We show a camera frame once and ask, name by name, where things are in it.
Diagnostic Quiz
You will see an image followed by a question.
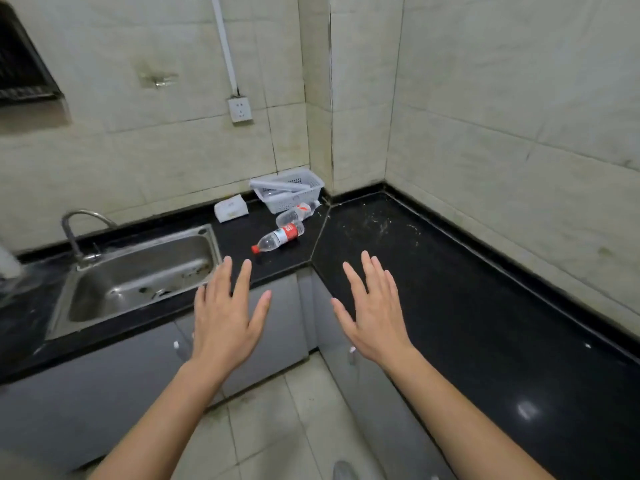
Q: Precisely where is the capless clear plastic bottle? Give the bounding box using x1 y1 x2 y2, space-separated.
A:
275 200 322 228

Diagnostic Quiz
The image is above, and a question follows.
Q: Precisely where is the white plastic basket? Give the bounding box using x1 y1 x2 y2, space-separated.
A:
249 167 326 215

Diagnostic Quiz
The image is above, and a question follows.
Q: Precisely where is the white container at sink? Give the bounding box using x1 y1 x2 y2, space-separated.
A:
0 244 24 281

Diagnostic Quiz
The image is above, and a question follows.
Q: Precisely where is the white tissue box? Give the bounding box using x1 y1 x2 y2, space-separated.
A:
214 194 249 224

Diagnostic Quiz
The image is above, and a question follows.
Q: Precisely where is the chrome faucet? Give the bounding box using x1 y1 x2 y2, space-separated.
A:
61 209 119 269

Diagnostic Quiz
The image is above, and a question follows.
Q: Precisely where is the person's right forearm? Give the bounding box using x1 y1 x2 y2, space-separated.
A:
386 346 557 480

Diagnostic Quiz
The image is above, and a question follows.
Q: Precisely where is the person's left forearm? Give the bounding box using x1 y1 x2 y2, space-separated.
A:
87 359 230 480

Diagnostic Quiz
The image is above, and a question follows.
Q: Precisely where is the white wall socket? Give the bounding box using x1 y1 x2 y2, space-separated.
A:
228 96 254 124

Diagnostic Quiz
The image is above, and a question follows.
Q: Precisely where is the white cable conduit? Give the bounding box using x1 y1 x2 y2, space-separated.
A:
210 0 240 98

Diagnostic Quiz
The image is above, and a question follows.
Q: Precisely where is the person's right hand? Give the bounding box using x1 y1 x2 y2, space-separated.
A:
330 251 417 371

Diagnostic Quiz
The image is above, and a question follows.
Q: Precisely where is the red-capped clear plastic bottle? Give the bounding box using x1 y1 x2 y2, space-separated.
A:
251 221 306 255

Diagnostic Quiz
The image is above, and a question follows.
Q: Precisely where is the metal wall hook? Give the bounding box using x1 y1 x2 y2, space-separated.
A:
138 71 179 89

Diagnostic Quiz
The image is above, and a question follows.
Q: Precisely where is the grey corner cabinet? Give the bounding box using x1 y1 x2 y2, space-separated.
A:
310 275 456 480

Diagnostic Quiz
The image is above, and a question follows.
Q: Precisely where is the stainless steel sink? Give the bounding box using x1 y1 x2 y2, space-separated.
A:
45 224 223 341

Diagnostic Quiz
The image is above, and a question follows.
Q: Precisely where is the dark range hood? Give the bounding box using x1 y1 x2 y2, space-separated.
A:
0 1 65 106

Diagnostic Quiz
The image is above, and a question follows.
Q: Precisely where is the person's left hand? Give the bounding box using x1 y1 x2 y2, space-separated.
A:
192 256 273 378

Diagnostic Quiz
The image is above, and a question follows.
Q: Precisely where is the grey cabinet under sink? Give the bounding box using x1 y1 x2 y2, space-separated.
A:
0 267 321 475

